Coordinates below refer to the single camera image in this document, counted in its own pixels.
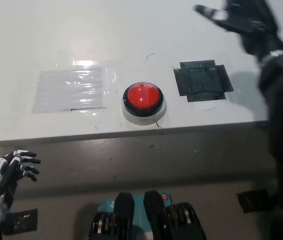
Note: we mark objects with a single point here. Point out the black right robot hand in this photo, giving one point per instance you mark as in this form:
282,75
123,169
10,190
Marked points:
254,30

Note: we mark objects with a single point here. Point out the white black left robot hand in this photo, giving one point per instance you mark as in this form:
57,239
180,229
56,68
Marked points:
2,175

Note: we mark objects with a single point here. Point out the black tape patch on desk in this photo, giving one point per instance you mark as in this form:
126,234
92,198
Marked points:
202,81

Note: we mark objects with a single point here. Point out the red dome push button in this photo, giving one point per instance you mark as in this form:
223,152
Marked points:
143,96

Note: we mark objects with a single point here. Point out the black floor tape patch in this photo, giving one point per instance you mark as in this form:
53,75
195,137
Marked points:
252,200
22,221

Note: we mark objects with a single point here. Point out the clear tape over grey paper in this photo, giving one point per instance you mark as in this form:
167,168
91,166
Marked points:
69,91

